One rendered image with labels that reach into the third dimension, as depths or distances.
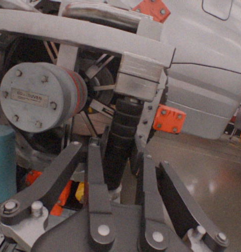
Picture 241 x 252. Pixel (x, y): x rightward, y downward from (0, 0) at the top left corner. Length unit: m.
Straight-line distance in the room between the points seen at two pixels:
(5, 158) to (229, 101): 1.04
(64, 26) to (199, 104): 0.78
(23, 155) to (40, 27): 0.41
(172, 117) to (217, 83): 0.54
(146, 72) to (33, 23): 0.16
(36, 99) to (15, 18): 0.13
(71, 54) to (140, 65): 0.28
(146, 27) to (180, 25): 0.66
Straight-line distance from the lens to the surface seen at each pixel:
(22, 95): 0.30
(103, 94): 0.86
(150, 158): 0.16
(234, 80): 1.00
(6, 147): 0.42
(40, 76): 0.28
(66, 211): 0.87
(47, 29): 0.23
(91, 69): 0.50
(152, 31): 0.22
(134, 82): 0.17
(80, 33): 0.21
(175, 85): 0.81
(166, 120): 0.42
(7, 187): 0.49
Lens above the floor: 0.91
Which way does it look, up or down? 16 degrees down
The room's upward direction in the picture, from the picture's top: 15 degrees clockwise
